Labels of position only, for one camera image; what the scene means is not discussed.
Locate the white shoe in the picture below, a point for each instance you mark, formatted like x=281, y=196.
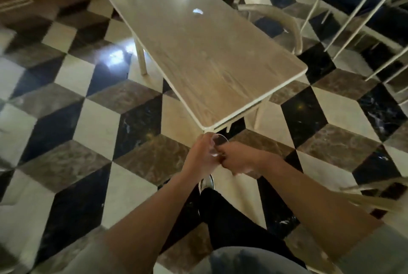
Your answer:
x=206, y=183

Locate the person's left fingers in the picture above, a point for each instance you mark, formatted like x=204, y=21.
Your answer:
x=213, y=160

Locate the person's left forearm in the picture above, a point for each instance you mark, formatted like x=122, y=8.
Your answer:
x=153, y=219

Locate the person's right fingers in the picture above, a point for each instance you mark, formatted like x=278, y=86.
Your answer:
x=225, y=157

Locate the light wooden table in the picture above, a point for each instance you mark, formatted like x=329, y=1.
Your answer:
x=204, y=47

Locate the person's right hand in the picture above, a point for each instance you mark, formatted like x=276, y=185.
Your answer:
x=240, y=160

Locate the white wooden chair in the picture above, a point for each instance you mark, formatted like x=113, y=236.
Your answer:
x=373, y=195

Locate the clear drinking glass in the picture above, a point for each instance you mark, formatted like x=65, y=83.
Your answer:
x=220, y=143

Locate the person's left hand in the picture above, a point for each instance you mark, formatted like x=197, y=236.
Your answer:
x=199, y=159

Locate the black trousers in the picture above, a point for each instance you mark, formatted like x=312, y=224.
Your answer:
x=229, y=219

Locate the person's right forearm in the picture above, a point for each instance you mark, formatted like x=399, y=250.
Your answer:
x=315, y=203

